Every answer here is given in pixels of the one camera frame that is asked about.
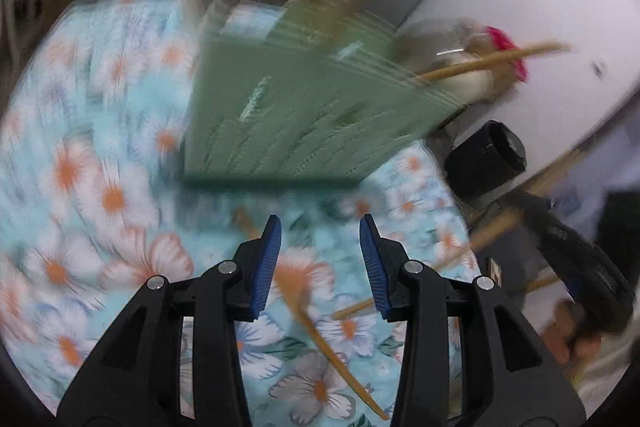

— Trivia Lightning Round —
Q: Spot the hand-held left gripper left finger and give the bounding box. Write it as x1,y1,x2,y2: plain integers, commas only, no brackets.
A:
56,215,282,427

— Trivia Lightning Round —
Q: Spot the green star-perforated utensil holder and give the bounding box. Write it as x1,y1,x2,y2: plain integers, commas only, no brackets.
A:
181,0,467,188

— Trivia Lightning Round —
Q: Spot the black round trash bin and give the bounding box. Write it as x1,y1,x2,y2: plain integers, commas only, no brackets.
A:
444,120,528,202

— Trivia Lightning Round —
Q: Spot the floral light blue tablecloth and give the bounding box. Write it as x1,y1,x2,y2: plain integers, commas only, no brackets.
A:
0,0,482,427

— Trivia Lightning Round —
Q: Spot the pink fluffy object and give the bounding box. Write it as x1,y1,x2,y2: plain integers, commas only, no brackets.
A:
482,26,529,82

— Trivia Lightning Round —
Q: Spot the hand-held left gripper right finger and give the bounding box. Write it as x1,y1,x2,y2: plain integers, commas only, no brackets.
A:
359,214,587,427

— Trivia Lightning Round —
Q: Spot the person's right hand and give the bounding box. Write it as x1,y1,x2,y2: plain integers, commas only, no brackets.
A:
542,299,603,370

